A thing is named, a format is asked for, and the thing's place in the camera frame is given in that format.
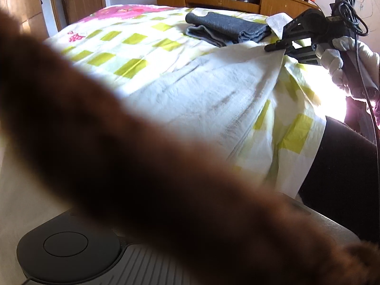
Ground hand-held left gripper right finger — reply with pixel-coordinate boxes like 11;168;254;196
277;193;361;244

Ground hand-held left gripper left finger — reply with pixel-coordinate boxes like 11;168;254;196
56;208;80;224

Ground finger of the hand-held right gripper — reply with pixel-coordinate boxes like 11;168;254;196
264;8;327;53
284;44;323;66

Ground person's right forearm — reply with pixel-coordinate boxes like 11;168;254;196
346;89;380;133

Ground dark grey folded pants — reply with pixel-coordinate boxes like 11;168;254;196
185;12;272;47

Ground person's right hand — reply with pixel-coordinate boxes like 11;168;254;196
315;35;380;97

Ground white textured cloth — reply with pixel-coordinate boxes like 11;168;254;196
266;13;294;34

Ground person's black clothing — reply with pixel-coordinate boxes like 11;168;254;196
297;115;380;242

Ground brown fuzzy cloth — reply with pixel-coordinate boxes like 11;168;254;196
0;6;380;285

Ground bed with checkered cover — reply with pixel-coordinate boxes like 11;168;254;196
44;4;327;200

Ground wooden wardrobe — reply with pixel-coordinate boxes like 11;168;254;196
0;0;50;40

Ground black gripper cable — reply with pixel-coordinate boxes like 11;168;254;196
329;0;380;147

